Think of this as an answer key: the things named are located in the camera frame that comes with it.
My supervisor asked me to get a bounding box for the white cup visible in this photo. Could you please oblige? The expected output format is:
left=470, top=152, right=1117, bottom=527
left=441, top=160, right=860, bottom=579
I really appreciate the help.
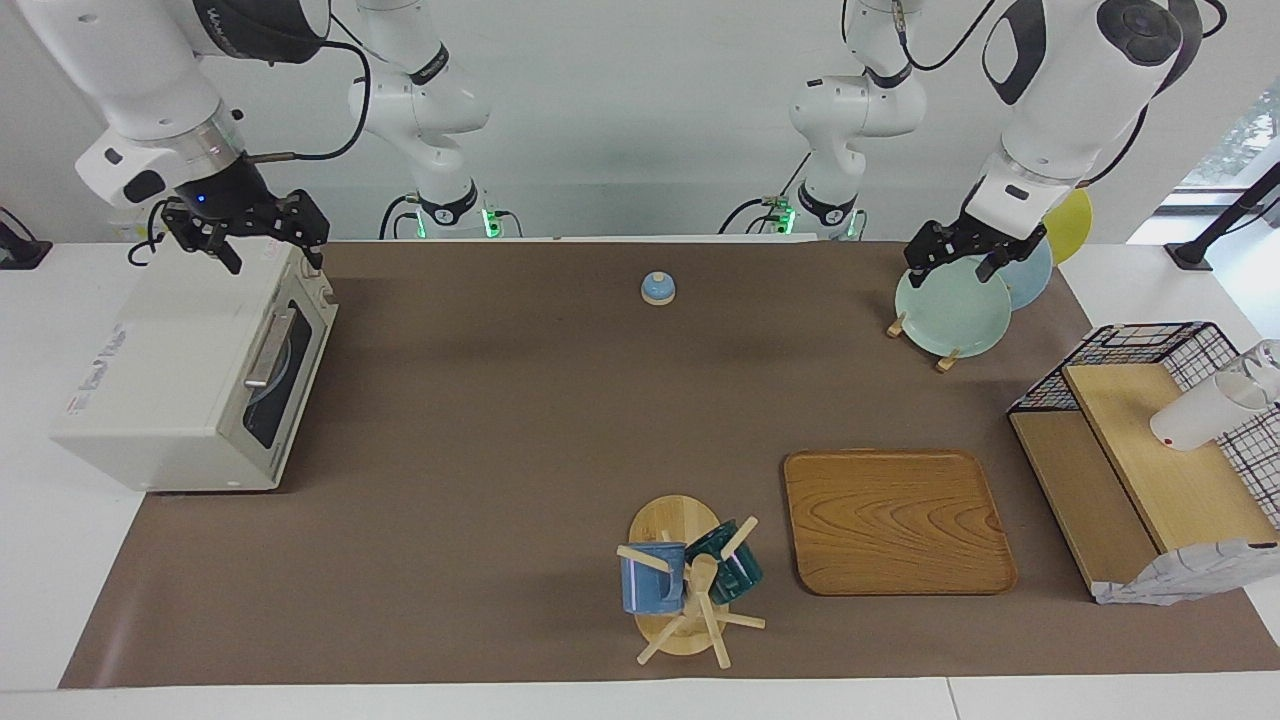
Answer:
left=1150, top=372, right=1271, bottom=452

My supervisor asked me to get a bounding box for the clear glass cup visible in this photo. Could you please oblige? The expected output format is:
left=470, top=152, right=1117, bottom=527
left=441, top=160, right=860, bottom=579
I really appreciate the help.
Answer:
left=1240, top=340, right=1280, bottom=401

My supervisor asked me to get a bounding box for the wooden serving tray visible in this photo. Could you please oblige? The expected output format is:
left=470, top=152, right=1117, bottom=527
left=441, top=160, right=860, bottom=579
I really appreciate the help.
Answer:
left=783, top=449, right=1019, bottom=597

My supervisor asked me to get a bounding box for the large light blue plate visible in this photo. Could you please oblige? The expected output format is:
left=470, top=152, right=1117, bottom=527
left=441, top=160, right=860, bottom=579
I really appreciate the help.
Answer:
left=1000, top=238, right=1054, bottom=311

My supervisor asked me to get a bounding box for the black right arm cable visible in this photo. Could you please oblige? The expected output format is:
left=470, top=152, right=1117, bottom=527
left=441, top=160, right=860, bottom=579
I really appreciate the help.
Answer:
left=235, top=40, right=373, bottom=166

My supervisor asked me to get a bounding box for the bright window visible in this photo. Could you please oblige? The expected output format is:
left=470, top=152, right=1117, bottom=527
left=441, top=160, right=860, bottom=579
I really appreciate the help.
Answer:
left=1160, top=75, right=1280, bottom=216

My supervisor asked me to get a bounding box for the brown table mat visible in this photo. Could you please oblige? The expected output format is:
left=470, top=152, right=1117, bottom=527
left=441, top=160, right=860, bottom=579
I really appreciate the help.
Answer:
left=58, top=240, right=1280, bottom=689

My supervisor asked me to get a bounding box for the black wire basket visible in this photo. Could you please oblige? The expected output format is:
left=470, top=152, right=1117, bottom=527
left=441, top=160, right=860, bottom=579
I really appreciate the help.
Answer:
left=1007, top=322, right=1280, bottom=531

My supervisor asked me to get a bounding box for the black base cable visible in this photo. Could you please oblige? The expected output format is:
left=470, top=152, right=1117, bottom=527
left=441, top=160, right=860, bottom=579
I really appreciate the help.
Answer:
left=378, top=195, right=419, bottom=241
left=718, top=150, right=809, bottom=237

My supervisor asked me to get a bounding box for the wooden two-tier shelf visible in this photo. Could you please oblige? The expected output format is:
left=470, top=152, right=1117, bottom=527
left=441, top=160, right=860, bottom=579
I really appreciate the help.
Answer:
left=1008, top=362, right=1280, bottom=603

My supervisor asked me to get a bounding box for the wooden mug tree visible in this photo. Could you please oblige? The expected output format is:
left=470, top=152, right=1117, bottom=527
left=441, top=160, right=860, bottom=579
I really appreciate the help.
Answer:
left=616, top=495, right=767, bottom=669

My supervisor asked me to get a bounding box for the black table clamp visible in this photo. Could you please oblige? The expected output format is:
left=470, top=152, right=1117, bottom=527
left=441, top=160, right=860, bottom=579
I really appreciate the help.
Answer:
left=0, top=207, right=53, bottom=271

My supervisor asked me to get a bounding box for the wooden plate rack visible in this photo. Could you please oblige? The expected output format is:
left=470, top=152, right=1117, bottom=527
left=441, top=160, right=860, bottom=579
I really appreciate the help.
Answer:
left=886, top=312, right=961, bottom=373

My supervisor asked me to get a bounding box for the marble patterned cloth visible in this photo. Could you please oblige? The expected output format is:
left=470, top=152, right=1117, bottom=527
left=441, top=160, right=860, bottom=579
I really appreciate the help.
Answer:
left=1092, top=540, right=1280, bottom=607

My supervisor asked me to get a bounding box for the black angled stand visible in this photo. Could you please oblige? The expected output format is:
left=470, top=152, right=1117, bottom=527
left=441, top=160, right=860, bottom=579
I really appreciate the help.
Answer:
left=1165, top=160, right=1280, bottom=271

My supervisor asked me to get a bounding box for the glass oven door with handle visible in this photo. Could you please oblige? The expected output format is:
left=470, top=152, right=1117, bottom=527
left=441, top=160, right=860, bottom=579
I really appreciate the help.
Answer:
left=225, top=285, right=338, bottom=483

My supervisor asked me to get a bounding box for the blue mug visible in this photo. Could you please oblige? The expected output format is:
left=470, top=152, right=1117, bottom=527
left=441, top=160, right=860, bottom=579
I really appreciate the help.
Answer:
left=620, top=543, right=687, bottom=615

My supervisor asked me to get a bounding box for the dark green mug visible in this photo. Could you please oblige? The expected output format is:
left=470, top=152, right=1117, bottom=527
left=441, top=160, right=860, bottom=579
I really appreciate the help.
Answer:
left=685, top=520, right=764, bottom=605

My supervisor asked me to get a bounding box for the yellow plate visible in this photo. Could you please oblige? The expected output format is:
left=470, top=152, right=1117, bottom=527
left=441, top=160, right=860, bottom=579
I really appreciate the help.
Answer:
left=1043, top=188, right=1094, bottom=266

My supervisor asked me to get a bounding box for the pale green plate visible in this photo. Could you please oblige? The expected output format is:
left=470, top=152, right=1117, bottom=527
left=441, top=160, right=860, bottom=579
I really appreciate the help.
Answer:
left=895, top=256, right=1013, bottom=359

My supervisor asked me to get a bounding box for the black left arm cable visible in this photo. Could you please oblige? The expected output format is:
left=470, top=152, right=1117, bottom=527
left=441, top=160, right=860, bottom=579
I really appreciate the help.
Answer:
left=840, top=0, right=1001, bottom=73

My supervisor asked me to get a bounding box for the white toaster oven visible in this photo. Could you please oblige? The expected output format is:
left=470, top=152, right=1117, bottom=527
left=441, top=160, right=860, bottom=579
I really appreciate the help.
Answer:
left=50, top=238, right=339, bottom=493

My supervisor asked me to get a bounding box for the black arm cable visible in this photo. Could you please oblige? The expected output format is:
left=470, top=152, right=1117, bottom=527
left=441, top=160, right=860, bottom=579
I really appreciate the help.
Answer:
left=840, top=0, right=1001, bottom=73
left=235, top=40, right=373, bottom=166

